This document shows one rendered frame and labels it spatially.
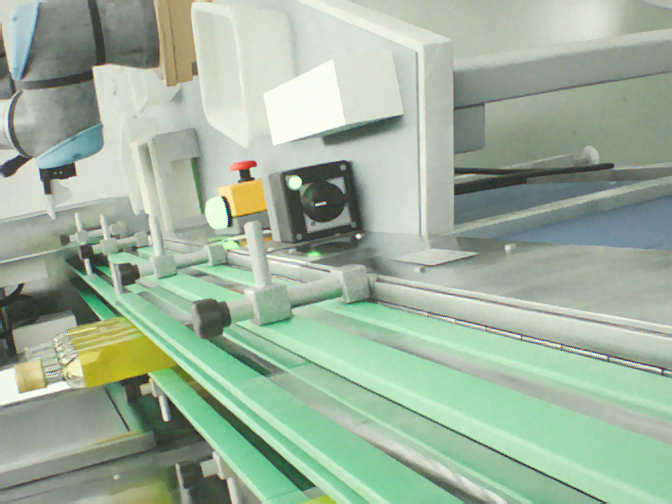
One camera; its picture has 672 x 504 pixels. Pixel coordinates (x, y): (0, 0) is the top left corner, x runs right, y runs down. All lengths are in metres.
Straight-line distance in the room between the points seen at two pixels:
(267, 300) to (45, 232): 1.91
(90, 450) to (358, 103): 0.78
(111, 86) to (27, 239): 2.91
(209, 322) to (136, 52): 0.92
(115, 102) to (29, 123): 3.84
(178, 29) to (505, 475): 1.10
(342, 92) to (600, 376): 0.51
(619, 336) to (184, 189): 1.40
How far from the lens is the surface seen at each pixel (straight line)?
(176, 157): 1.76
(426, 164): 0.86
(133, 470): 1.41
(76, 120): 1.50
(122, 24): 1.49
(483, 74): 0.92
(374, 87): 0.87
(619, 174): 1.45
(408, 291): 0.62
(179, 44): 1.49
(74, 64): 1.50
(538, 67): 0.95
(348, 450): 0.59
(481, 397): 0.40
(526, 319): 0.49
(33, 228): 2.54
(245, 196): 1.27
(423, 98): 0.84
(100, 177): 5.32
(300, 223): 1.00
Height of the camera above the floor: 1.12
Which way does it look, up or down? 19 degrees down
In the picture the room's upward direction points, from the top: 103 degrees counter-clockwise
